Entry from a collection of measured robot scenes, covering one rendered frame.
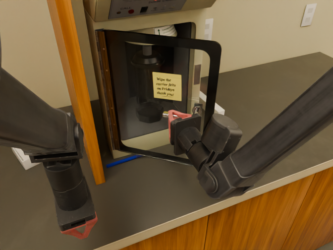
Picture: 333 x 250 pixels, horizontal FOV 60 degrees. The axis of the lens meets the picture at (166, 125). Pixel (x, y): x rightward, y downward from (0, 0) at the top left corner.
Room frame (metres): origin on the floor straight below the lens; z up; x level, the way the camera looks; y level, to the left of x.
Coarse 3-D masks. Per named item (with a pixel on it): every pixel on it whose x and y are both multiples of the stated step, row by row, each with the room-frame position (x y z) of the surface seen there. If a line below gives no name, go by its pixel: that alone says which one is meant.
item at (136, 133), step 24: (120, 48) 0.69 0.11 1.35; (144, 48) 0.67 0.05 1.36; (168, 48) 0.65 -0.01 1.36; (192, 48) 0.64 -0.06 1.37; (216, 48) 0.62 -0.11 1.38; (120, 72) 0.69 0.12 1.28; (144, 72) 0.67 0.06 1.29; (168, 72) 0.65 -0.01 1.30; (192, 72) 0.63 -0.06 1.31; (216, 72) 0.62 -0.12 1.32; (120, 96) 0.69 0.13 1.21; (144, 96) 0.67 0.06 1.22; (192, 96) 0.63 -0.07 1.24; (120, 120) 0.69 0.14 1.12; (144, 120) 0.67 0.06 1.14; (120, 144) 0.70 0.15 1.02; (144, 144) 0.67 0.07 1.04; (168, 144) 0.65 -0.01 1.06
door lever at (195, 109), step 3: (192, 108) 0.63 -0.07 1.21; (195, 108) 0.63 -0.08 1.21; (198, 108) 0.63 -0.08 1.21; (165, 111) 0.61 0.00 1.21; (192, 111) 0.63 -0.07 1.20; (195, 111) 0.62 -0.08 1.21; (198, 111) 0.62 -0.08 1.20; (201, 111) 0.62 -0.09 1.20; (162, 114) 0.61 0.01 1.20; (165, 114) 0.60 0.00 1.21; (165, 117) 0.60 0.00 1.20; (174, 117) 0.59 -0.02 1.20; (177, 117) 0.59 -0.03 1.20
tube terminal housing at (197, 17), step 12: (84, 0) 0.78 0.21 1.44; (180, 12) 0.81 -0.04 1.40; (192, 12) 0.82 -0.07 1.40; (204, 12) 0.84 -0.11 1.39; (96, 24) 0.72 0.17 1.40; (108, 24) 0.73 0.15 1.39; (120, 24) 0.74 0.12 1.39; (132, 24) 0.75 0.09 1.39; (144, 24) 0.77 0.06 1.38; (156, 24) 0.78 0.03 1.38; (168, 24) 0.79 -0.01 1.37; (192, 24) 0.85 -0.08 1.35; (204, 24) 0.84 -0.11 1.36; (192, 36) 0.85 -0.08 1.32; (96, 48) 0.71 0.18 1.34; (96, 60) 0.74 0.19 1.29; (96, 72) 0.78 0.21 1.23; (108, 132) 0.74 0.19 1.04; (108, 144) 0.77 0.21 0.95; (120, 156) 0.72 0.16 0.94
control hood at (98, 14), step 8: (96, 0) 0.64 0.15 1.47; (104, 0) 0.64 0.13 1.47; (192, 0) 0.76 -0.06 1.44; (200, 0) 0.77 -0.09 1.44; (208, 0) 0.78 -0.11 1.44; (96, 8) 0.66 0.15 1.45; (104, 8) 0.66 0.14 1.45; (184, 8) 0.77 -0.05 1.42; (192, 8) 0.79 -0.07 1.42; (96, 16) 0.67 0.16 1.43; (104, 16) 0.68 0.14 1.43; (136, 16) 0.73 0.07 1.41
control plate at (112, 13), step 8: (112, 0) 0.65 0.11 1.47; (120, 0) 0.66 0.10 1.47; (128, 0) 0.67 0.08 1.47; (136, 0) 0.68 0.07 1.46; (144, 0) 0.69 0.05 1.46; (152, 0) 0.70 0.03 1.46; (160, 0) 0.71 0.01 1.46; (168, 0) 0.72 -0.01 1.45; (176, 0) 0.73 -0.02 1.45; (184, 0) 0.74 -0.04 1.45; (112, 8) 0.67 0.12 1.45; (120, 8) 0.68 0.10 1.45; (128, 8) 0.69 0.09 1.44; (136, 8) 0.70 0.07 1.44; (152, 8) 0.72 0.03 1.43; (160, 8) 0.73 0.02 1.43; (168, 8) 0.75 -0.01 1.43; (176, 8) 0.76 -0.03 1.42; (112, 16) 0.69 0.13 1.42; (120, 16) 0.70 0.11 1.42; (128, 16) 0.71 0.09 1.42
